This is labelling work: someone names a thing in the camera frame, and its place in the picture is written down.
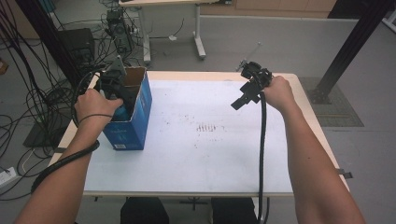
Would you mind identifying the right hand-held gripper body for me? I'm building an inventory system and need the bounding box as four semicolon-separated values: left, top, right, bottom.
236;41;275;94

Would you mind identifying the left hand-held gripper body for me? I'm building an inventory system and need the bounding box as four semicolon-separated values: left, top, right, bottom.
93;55;128;101

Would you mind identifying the blue cardboard box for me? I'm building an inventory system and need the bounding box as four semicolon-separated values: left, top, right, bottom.
102;66;154;151

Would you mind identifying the person's right hand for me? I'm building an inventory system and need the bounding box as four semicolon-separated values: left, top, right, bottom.
262;75;297;114

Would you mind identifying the person's left hand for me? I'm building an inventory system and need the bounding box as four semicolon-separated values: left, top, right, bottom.
73;88;124;124

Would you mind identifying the black wrist band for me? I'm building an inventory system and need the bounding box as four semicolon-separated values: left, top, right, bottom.
77;113;114;126

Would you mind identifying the computer tower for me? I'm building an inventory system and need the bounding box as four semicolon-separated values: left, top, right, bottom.
106;8;134;54

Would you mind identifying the black box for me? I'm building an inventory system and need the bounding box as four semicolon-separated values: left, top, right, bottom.
57;27;96;63

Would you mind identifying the white table mat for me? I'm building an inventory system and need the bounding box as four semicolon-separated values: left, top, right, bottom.
83;79;294;194

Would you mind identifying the white desk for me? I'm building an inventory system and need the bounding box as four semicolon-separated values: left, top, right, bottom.
118;0;233;66

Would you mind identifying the dark floor mat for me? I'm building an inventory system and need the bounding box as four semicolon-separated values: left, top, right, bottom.
298;77;365;128

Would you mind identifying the person's right leg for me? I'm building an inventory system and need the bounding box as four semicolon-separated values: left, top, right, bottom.
210;197;260;224

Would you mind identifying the person's leg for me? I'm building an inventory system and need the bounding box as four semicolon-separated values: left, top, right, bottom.
210;197;260;224
120;196;170;224

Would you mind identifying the person's left leg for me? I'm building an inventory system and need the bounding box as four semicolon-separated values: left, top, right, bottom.
120;196;170;224

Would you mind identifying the white power strip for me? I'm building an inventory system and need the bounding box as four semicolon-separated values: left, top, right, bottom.
0;166;19;189

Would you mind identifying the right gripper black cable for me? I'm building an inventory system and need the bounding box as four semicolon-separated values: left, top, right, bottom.
256;91;269;224

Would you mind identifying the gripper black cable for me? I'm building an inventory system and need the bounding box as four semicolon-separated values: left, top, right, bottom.
30;69;105;194
256;91;269;224

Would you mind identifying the tangle of black cables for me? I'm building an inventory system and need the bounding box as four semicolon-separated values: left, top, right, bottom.
0;0;139;202

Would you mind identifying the black metal post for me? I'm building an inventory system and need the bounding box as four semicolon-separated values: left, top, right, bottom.
307;0;396;105
14;0;87;91

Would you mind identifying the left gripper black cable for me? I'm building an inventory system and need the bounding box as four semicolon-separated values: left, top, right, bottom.
30;69;105;194

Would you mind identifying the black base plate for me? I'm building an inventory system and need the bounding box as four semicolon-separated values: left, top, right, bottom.
22;115;75;149

